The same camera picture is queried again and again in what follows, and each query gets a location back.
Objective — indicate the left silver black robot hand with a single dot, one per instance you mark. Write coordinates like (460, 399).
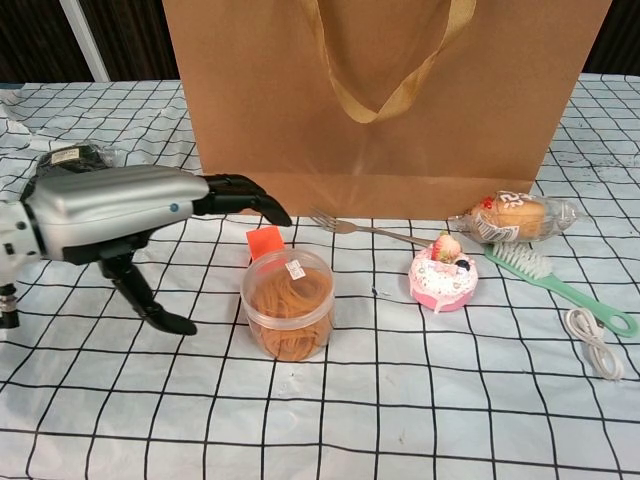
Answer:
(115, 210)

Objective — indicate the clear jar of rubber bands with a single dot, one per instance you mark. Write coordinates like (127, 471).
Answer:
(287, 310)

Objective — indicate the pink toy cake with strawberry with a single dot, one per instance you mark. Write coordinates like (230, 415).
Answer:
(442, 285)

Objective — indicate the bread bun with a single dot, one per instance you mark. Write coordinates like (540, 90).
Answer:
(515, 215)

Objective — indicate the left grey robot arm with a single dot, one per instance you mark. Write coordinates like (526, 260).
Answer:
(12, 235)

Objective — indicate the brown paper shopping bag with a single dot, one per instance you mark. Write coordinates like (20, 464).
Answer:
(390, 75)

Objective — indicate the black snack packet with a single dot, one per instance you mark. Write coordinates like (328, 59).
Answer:
(75, 157)

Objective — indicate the orange cube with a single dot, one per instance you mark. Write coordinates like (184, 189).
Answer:
(265, 242)

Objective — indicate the metal fork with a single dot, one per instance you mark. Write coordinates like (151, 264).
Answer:
(360, 228)

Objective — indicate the white black checkered tablecloth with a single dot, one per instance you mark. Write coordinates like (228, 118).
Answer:
(350, 400)

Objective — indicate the green brush white bristles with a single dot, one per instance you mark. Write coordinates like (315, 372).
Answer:
(560, 287)

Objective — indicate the white partition post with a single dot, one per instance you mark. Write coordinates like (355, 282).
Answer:
(87, 40)

